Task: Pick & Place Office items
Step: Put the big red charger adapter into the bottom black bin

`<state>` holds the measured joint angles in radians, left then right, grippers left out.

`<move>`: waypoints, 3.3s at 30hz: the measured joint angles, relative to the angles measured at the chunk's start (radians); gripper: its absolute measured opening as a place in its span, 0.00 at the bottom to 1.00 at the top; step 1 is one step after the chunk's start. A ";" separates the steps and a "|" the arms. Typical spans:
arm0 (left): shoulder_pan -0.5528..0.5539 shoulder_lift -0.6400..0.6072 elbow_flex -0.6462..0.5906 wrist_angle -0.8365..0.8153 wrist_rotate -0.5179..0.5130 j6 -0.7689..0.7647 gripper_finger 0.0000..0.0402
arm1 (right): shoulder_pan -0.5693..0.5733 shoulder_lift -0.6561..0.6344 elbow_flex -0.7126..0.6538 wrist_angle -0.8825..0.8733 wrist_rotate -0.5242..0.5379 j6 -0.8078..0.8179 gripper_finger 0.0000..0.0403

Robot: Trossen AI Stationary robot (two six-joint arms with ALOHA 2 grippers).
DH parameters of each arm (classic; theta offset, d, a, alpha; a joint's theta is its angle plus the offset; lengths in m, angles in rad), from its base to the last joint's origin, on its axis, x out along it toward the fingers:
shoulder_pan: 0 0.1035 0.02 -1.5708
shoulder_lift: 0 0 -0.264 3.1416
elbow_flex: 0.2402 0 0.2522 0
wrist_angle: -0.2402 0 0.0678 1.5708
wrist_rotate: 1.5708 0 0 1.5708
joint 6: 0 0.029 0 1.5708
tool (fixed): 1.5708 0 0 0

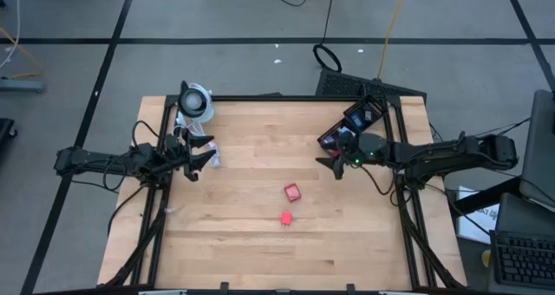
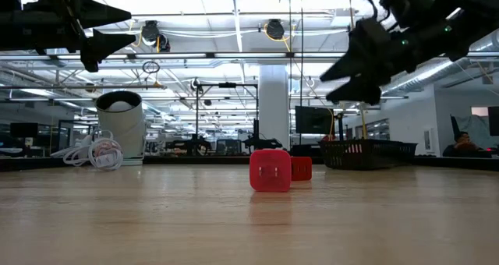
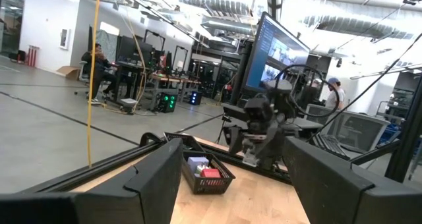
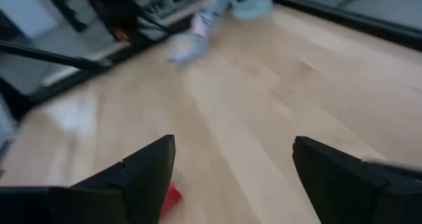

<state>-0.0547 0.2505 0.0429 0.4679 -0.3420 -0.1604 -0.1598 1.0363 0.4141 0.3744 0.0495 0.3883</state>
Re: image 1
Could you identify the small yellow item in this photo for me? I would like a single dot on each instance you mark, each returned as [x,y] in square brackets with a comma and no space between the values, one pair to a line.
[486,258]

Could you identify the black keyboard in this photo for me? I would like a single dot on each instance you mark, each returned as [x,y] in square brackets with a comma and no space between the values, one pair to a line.
[524,260]

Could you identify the small blue block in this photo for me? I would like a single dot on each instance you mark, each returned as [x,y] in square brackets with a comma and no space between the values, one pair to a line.
[368,115]

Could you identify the black desk bar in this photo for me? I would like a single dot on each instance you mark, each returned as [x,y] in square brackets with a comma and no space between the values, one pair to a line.
[485,197]

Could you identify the black mesh tray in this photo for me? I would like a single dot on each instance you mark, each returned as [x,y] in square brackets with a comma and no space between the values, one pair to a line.
[377,109]

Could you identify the black table clamp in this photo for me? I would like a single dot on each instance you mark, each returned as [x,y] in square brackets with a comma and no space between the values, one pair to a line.
[351,289]
[223,288]

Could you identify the black metal table frame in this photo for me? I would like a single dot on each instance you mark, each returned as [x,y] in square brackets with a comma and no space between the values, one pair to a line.
[277,98]

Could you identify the white rounded item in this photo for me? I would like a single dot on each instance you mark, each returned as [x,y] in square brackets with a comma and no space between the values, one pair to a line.
[193,100]

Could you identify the grey laptop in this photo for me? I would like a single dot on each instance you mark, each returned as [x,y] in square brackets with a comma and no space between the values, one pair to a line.
[539,156]

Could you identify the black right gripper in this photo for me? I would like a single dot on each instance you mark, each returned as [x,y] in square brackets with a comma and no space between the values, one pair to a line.
[368,147]

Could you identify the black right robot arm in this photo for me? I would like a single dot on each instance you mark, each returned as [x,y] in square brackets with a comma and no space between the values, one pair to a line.
[446,152]

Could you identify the dark grey desk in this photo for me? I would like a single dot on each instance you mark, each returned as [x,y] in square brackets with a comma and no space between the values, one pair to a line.
[511,217]

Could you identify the grey floor base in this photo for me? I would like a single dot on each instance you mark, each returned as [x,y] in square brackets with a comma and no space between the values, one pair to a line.
[21,86]

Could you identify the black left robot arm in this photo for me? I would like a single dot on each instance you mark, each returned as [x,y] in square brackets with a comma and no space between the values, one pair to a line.
[95,159]

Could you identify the black perforated panel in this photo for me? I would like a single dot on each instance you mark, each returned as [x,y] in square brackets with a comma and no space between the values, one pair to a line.
[347,84]

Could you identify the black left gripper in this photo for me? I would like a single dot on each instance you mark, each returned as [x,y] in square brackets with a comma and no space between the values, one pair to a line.
[178,154]

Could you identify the navy blue box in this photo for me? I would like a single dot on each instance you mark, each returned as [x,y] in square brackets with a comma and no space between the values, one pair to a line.
[357,120]

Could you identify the white paper sheet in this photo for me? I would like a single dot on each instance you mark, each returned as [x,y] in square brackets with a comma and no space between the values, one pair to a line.
[474,225]

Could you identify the red charger block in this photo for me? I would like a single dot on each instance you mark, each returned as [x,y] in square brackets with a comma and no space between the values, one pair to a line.
[292,193]

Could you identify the white cylindrical holder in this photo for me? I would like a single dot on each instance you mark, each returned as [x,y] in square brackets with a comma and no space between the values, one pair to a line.
[206,113]

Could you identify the pink charger plug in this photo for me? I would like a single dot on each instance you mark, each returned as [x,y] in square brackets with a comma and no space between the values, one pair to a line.
[286,218]

